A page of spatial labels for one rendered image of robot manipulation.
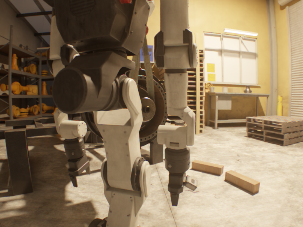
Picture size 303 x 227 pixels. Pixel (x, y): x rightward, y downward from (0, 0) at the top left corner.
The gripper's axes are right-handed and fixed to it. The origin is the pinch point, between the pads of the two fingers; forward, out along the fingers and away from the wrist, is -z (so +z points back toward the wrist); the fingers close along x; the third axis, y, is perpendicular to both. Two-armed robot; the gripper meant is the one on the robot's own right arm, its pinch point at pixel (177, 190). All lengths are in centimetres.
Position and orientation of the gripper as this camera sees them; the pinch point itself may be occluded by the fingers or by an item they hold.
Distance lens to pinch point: 73.3
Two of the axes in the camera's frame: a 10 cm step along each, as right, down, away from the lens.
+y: -9.6, -0.2, 2.8
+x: 2.7, -2.8, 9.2
